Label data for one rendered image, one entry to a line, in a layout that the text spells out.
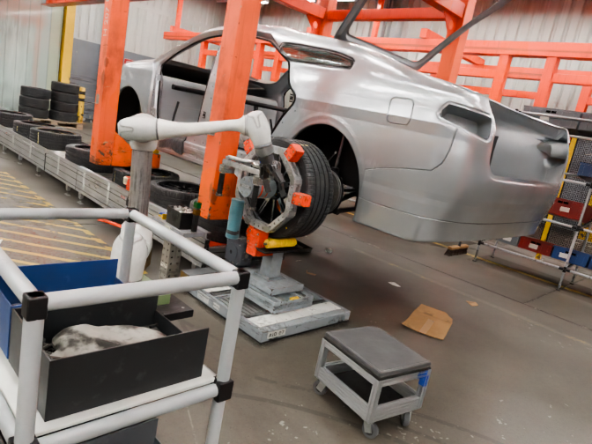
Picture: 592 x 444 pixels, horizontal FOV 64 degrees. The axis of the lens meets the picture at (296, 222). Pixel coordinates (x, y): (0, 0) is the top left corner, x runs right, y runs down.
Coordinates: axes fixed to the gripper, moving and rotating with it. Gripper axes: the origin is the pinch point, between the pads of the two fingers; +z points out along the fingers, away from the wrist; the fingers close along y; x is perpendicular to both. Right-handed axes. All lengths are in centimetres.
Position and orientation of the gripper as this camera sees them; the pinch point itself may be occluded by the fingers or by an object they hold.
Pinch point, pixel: (275, 192)
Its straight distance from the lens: 242.7
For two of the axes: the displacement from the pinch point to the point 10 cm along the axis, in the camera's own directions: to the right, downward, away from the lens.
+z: 2.3, 8.9, 3.9
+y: -5.9, -1.9, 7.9
